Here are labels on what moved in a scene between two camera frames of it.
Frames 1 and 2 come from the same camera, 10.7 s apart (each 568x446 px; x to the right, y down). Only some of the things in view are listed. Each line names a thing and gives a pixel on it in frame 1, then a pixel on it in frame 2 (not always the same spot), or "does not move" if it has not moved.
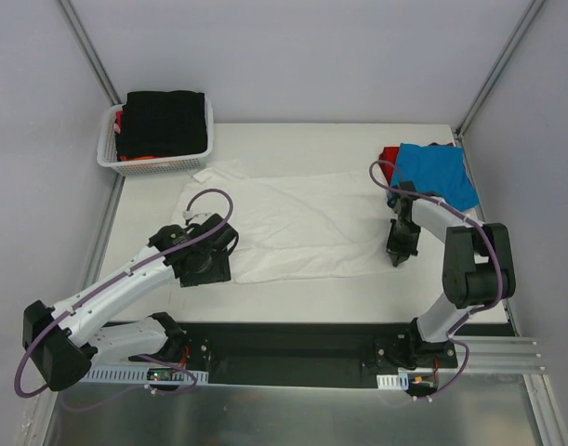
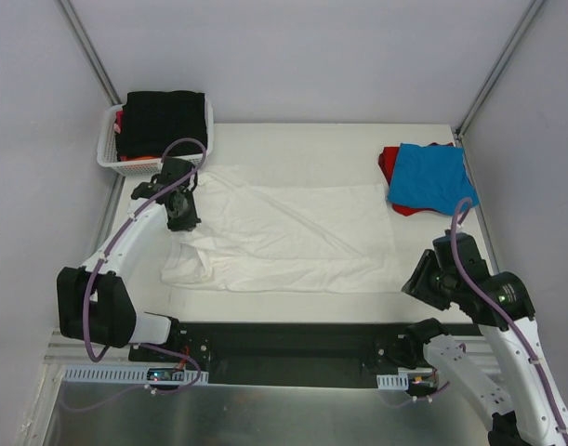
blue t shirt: [437, 170] does not move
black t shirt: [163, 123] does not move
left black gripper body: [217, 268] → [184, 220]
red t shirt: [390, 154] does not move
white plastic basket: [108, 160] does not move
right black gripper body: [402, 246] → [415, 277]
